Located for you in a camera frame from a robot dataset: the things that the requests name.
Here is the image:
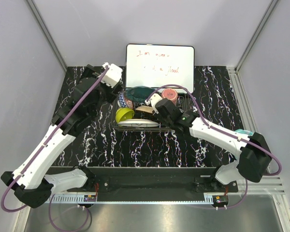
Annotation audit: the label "red patterned bowl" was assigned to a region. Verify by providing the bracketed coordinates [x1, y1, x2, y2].
[117, 92, 134, 109]

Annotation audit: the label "orange floral plate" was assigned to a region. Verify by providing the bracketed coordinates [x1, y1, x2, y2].
[135, 105, 155, 114]

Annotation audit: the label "yellow-green bowl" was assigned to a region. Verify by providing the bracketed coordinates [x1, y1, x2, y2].
[115, 108, 135, 123]

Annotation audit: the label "white dry-erase board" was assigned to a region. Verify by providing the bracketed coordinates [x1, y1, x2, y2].
[125, 44, 195, 92]

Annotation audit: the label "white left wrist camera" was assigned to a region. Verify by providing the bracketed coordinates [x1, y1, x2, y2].
[101, 62, 123, 88]

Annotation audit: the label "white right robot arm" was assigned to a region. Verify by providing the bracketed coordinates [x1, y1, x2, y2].
[153, 99, 272, 192]

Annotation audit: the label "white watermelon plate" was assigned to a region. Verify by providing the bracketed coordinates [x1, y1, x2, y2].
[118, 119, 160, 128]

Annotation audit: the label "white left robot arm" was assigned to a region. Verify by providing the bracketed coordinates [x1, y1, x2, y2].
[0, 63, 123, 212]

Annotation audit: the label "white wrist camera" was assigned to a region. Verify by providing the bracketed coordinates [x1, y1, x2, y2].
[145, 93, 162, 107]
[101, 62, 123, 88]

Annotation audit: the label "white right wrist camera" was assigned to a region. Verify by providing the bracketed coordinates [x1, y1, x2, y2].
[145, 93, 162, 107]

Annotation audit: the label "teal scalloped plate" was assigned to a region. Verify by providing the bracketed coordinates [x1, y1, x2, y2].
[124, 86, 155, 103]

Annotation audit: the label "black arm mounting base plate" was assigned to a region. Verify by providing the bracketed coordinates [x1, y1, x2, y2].
[67, 166, 240, 203]

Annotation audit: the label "pink mug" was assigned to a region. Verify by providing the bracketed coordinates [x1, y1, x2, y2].
[161, 88, 178, 105]

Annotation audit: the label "teal cat-ear headphones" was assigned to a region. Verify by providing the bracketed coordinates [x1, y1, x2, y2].
[234, 129, 254, 136]

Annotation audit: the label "black wire dish rack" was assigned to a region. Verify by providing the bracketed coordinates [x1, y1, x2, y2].
[112, 88, 191, 133]

